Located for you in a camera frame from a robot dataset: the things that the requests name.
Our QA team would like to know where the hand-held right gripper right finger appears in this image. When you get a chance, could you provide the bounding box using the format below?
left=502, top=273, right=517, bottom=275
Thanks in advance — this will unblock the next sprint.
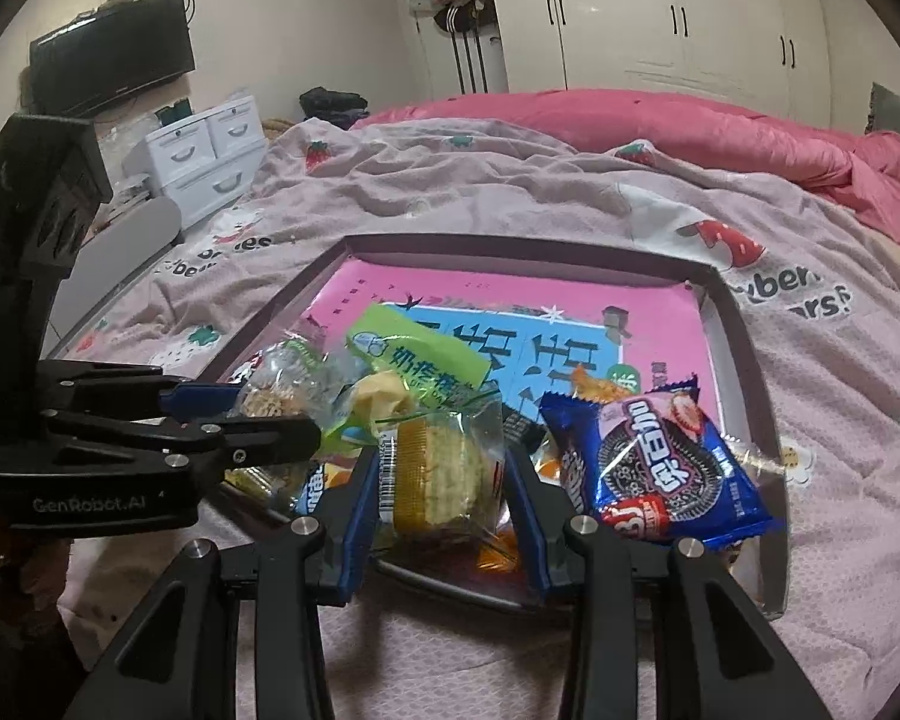
left=502, top=444, right=830, bottom=720

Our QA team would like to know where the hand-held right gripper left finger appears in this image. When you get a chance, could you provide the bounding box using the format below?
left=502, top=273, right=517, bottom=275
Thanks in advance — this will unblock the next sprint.
left=67, top=446, right=382, bottom=720

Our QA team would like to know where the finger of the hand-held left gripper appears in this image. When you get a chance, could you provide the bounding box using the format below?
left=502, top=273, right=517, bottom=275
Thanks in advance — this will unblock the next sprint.
left=36, top=361, right=242, bottom=422
left=43, top=411, right=325, bottom=497

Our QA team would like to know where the dark green snack packet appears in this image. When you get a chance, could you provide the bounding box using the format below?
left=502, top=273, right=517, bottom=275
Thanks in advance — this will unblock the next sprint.
left=502, top=405, right=545, bottom=443

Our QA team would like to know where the clear cracker packet green label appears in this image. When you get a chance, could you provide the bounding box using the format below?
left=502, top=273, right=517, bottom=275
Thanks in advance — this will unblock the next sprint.
left=232, top=341, right=346, bottom=425

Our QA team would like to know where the pink quilt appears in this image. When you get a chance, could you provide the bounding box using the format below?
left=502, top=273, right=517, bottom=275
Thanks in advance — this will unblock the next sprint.
left=352, top=88, right=900, bottom=256

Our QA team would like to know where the white wardrobe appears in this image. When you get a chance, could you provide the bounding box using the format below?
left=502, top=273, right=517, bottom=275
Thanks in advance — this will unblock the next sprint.
left=484, top=0, right=833, bottom=117

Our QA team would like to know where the clear yellow wafer packet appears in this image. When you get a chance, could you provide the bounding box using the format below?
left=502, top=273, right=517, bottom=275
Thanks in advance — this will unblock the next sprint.
left=371, top=390, right=507, bottom=552

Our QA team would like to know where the yellow snack packet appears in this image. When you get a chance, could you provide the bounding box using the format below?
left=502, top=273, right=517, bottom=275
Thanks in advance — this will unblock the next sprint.
left=225, top=465, right=293, bottom=503

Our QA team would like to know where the hanging dark striped clothing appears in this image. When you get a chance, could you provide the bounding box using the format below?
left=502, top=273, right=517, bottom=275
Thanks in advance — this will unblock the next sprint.
left=435, top=0, right=500, bottom=95

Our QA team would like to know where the purple cardboard box tray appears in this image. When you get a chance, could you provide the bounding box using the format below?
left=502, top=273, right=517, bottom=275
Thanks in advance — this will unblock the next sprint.
left=49, top=234, right=790, bottom=620

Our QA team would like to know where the green cake snack packet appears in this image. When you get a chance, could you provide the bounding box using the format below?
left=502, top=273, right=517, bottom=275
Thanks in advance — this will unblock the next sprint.
left=319, top=304, right=496, bottom=458

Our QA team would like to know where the blue cookie packet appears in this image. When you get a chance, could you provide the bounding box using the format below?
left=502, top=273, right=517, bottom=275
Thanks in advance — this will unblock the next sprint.
left=538, top=375, right=773, bottom=548

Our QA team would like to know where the black television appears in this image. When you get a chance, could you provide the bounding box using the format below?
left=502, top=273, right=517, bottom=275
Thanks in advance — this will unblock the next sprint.
left=28, top=0, right=196, bottom=117

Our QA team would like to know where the white drawer unit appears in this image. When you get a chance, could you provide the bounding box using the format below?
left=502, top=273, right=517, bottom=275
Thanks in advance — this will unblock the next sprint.
left=124, top=101, right=267, bottom=230

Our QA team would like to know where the pink book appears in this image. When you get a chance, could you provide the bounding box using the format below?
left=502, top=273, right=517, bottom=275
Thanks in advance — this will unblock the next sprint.
left=304, top=255, right=721, bottom=458

